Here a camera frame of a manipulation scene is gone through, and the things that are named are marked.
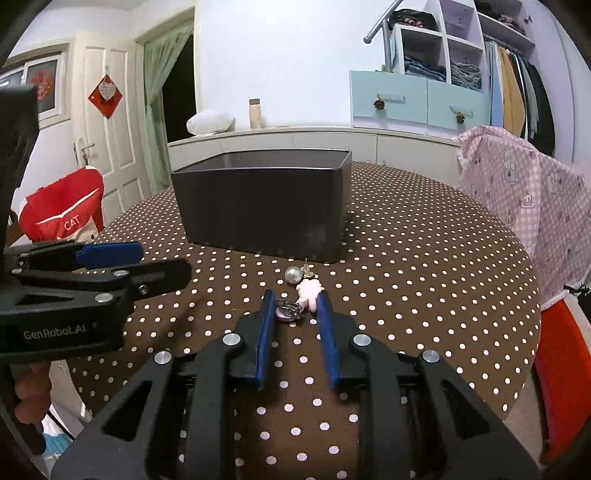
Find gold pendant necklace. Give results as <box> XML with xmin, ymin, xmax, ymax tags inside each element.
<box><xmin>274</xmin><ymin>260</ymin><xmax>320</xmax><ymax>323</ymax></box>

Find pink plush charm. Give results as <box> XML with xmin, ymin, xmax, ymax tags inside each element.
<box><xmin>297</xmin><ymin>279</ymin><xmax>325</xmax><ymax>313</ymax></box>

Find left hand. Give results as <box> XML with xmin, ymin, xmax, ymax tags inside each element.
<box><xmin>15</xmin><ymin>361</ymin><xmax>52</xmax><ymax>425</ymax></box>

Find red cat chair cover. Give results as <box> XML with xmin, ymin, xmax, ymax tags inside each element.
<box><xmin>18</xmin><ymin>166</ymin><xmax>104</xmax><ymax>243</ymax></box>

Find white panel door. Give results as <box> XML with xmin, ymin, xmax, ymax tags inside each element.
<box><xmin>71</xmin><ymin>32</ymin><xmax>151</xmax><ymax>225</ymax></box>

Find brown polka dot tablecloth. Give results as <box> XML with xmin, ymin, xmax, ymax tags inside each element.
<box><xmin>68</xmin><ymin>163</ymin><xmax>541</xmax><ymax>479</ymax></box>

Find red chair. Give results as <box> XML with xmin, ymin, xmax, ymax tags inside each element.
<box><xmin>534</xmin><ymin>301</ymin><xmax>590</xmax><ymax>465</ymax></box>

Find white pearl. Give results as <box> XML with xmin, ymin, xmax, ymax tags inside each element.
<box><xmin>284</xmin><ymin>265</ymin><xmax>304</xmax><ymax>285</ymax></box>

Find red door ornament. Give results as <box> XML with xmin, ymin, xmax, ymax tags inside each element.
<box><xmin>88</xmin><ymin>74</ymin><xmax>123</xmax><ymax>119</ymax></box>

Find white pillow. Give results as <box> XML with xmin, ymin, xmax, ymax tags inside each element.
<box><xmin>186</xmin><ymin>109</ymin><xmax>235</xmax><ymax>136</ymax></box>

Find dark rectangular storage box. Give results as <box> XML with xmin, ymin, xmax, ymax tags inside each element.
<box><xmin>171</xmin><ymin>149</ymin><xmax>353</xmax><ymax>263</ymax></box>

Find window with red decorations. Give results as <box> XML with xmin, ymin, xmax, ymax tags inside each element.
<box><xmin>1</xmin><ymin>41</ymin><xmax>71</xmax><ymax>129</ymax></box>

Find beige bottle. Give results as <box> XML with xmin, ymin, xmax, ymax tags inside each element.
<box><xmin>249</xmin><ymin>98</ymin><xmax>263</xmax><ymax>130</ymax></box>

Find green curtain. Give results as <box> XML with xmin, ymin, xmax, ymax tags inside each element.
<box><xmin>143</xmin><ymin>22</ymin><xmax>193</xmax><ymax>193</ymax></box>

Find pink checkered cloth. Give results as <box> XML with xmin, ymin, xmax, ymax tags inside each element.
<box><xmin>457</xmin><ymin>126</ymin><xmax>590</xmax><ymax>309</ymax></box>

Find teal drawer unit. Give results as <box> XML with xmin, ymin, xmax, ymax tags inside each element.
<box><xmin>349</xmin><ymin>71</ymin><xmax>490</xmax><ymax>138</ymax></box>

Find hanging clothes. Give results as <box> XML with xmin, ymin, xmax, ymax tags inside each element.
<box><xmin>485</xmin><ymin>41</ymin><xmax>556</xmax><ymax>156</ymax></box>

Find grey metal handrail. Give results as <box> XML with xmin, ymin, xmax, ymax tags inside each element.
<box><xmin>363</xmin><ymin>0</ymin><xmax>403</xmax><ymax>73</ymax></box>

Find white cubby shelf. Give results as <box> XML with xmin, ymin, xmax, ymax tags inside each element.
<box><xmin>387</xmin><ymin>0</ymin><xmax>535</xmax><ymax>93</ymax></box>

